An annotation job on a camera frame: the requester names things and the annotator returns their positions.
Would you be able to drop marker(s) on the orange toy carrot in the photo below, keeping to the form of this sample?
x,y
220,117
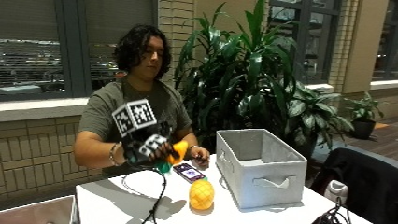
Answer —
x,y
179,148

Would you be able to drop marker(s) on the small white marker plate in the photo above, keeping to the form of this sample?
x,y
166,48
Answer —
x,y
151,145

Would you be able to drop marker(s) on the smartphone with purple screen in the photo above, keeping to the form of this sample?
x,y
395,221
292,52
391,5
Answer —
x,y
187,172

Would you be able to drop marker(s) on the yellow toy pineapple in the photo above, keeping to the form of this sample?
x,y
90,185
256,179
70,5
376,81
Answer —
x,y
201,194

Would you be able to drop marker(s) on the white marker cube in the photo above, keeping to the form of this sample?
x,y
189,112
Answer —
x,y
134,117

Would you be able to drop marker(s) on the grey fabric storage box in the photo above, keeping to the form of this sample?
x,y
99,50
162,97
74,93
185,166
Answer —
x,y
264,177

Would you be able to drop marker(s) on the the person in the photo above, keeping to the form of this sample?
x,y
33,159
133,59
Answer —
x,y
103,109

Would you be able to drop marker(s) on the tall green leafy plant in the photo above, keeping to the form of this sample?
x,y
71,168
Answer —
x,y
243,77

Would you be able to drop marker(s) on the broad-leaf variegated plant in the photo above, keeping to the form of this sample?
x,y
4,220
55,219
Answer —
x,y
314,115

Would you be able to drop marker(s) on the white plastic device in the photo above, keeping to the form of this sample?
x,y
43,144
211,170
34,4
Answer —
x,y
335,191

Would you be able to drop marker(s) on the white window sill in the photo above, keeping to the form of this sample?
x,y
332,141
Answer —
x,y
37,107

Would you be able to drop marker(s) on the grey open box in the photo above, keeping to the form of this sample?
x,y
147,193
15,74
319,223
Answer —
x,y
37,211

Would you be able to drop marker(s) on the black chair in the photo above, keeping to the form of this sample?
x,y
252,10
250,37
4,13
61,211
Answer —
x,y
364,183

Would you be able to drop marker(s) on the black plant pot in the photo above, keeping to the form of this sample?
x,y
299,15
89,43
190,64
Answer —
x,y
363,129

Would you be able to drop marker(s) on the small green potted plant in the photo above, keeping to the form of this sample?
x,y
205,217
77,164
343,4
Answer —
x,y
364,107

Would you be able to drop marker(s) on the narrow dark-framed window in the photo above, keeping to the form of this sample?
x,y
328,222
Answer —
x,y
308,40

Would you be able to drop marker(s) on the large dark-framed window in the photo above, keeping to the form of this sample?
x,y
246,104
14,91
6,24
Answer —
x,y
37,46

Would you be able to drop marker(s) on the dark-framed window with blinds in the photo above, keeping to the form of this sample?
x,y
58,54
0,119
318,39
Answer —
x,y
387,40

